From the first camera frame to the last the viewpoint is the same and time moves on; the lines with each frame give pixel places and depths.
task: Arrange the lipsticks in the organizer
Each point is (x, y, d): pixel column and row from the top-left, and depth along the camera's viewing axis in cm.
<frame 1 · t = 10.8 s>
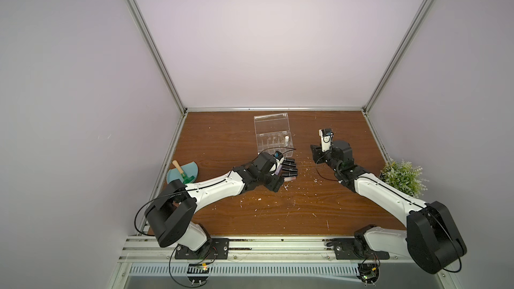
left hand: (280, 177, 84), fingers open
right hand: (318, 140, 85), fingers open
clear acrylic lipstick organizer: (273, 134, 105), point 5 cm above the table
white lip balm tube: (286, 139, 100), point 7 cm above the table
teal dustpan: (189, 170, 97), on the table
green potted plant: (404, 176, 75), point 18 cm above the table
black gold lipstick: (289, 162, 97), point 2 cm above the table
black gold lipstick 2: (289, 166, 96), on the table

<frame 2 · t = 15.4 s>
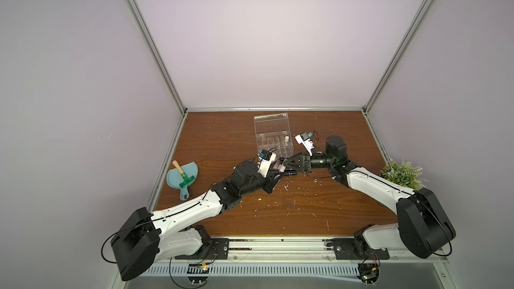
left hand: (284, 174, 74), fingers closed
right hand: (286, 160, 73), fingers open
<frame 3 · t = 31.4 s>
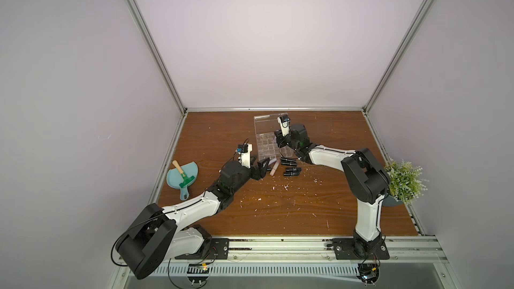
left hand: (266, 158, 80), fingers open
right hand: (277, 126, 95), fingers closed
beige lipstick tube: (275, 166, 96), on the table
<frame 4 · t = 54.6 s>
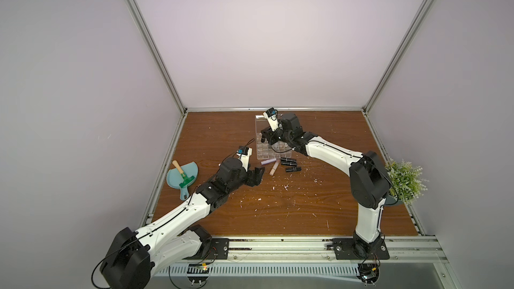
left hand: (260, 166, 79), fingers open
right hand: (264, 125, 88), fingers closed
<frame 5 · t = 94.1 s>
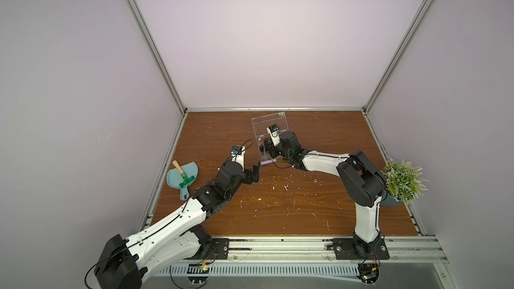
left hand: (252, 161, 78), fingers open
right hand: (268, 137, 94), fingers closed
